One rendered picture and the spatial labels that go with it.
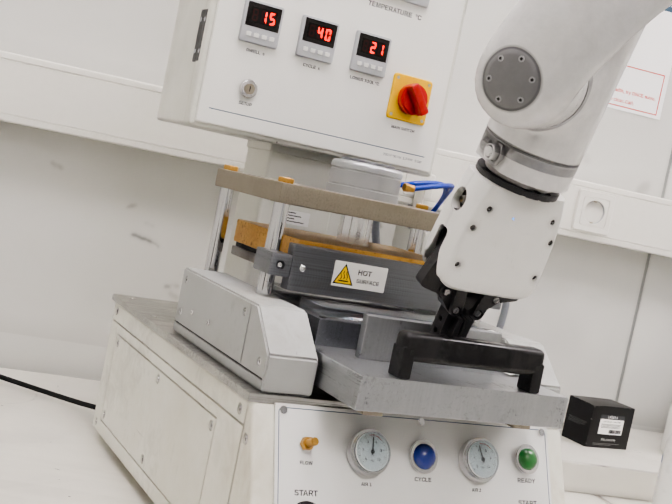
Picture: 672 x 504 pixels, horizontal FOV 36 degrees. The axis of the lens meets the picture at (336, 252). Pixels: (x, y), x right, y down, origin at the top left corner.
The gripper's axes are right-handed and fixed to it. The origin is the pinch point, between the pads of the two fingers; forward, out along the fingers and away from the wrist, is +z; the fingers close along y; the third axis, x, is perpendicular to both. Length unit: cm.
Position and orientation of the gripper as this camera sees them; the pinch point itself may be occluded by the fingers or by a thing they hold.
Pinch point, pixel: (449, 329)
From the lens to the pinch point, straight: 94.2
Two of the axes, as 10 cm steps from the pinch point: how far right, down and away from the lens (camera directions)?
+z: -3.4, 8.7, 3.6
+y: 8.7, 1.5, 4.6
